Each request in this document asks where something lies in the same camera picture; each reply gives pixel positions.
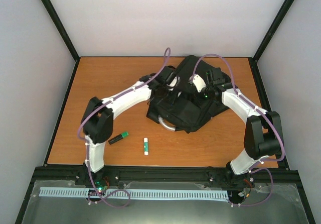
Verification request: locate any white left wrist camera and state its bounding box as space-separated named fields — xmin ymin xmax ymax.
xmin=168 ymin=76 xmax=180 ymax=91

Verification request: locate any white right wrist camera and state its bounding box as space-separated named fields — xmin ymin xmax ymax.
xmin=190 ymin=74 xmax=206 ymax=93

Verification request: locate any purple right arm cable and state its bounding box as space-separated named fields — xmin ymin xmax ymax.
xmin=189 ymin=53 xmax=286 ymax=207

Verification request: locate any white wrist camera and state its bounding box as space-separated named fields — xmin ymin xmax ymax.
xmin=168 ymin=76 xmax=180 ymax=91
xmin=190 ymin=74 xmax=206 ymax=93

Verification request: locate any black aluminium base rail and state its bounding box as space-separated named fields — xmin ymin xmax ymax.
xmin=29 ymin=165 xmax=302 ymax=190

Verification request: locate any black frame post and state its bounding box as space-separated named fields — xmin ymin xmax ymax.
xmin=253 ymin=0 xmax=295 ymax=64
xmin=41 ymin=0 xmax=80 ymax=63

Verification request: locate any left black frame post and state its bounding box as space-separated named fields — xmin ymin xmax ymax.
xmin=41 ymin=0 xmax=80 ymax=63

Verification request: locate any right black frame post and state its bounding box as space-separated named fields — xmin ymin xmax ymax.
xmin=253 ymin=0 xmax=295 ymax=64

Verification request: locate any black student backpack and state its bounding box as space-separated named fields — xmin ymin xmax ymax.
xmin=146 ymin=55 xmax=231 ymax=133

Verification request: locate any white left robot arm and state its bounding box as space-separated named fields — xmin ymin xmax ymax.
xmin=77 ymin=65 xmax=166 ymax=185

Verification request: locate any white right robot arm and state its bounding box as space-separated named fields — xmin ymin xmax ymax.
xmin=190 ymin=70 xmax=284 ymax=186

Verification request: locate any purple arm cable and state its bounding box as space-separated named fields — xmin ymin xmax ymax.
xmin=189 ymin=53 xmax=286 ymax=207
xmin=77 ymin=47 xmax=172 ymax=208

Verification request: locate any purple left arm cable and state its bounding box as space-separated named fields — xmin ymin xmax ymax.
xmin=77 ymin=47 xmax=172 ymax=208

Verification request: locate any green highlighter marker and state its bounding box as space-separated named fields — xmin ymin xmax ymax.
xmin=108 ymin=131 xmax=129 ymax=145

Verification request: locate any white green glue stick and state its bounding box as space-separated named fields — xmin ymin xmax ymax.
xmin=143 ymin=138 xmax=149 ymax=156

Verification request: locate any light blue cable duct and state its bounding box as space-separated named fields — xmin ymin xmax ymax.
xmin=39 ymin=187 xmax=228 ymax=202

